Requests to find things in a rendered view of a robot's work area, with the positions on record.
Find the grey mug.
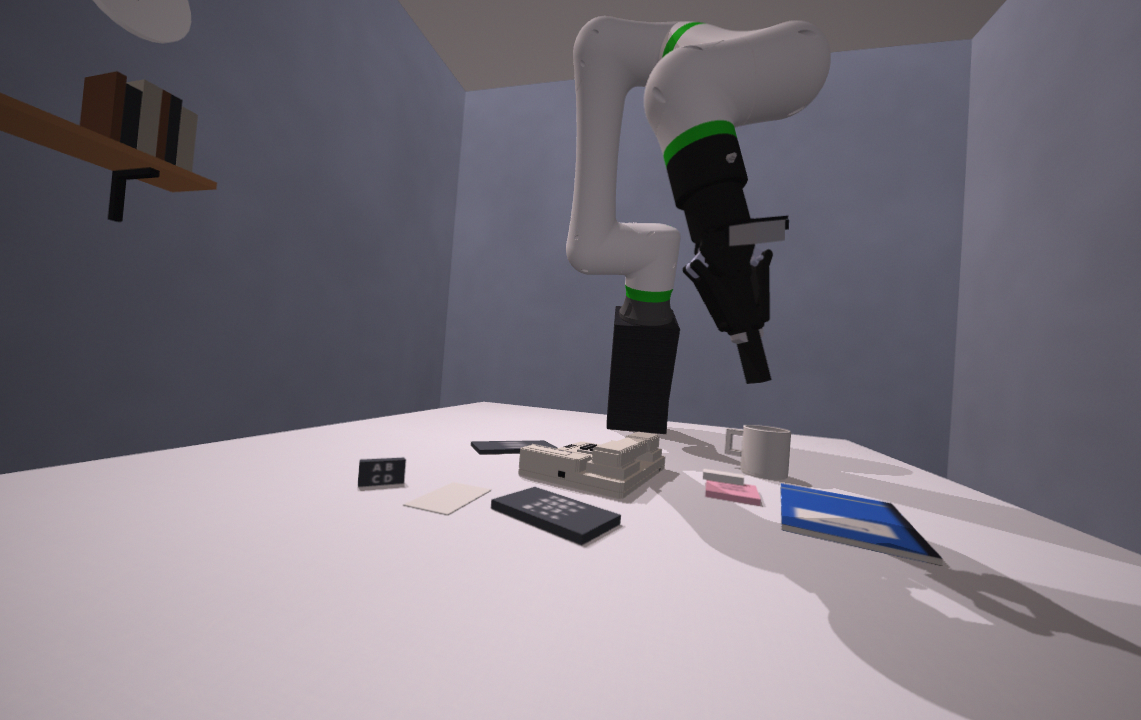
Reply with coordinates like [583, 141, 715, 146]
[725, 424, 791, 480]

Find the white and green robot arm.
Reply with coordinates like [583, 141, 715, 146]
[566, 16, 831, 326]

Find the pink sticky note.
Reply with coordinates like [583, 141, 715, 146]
[705, 480, 761, 505]

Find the blue notebook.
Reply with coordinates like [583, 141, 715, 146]
[780, 483, 942, 566]

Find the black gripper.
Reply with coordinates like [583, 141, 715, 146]
[683, 183, 772, 385]

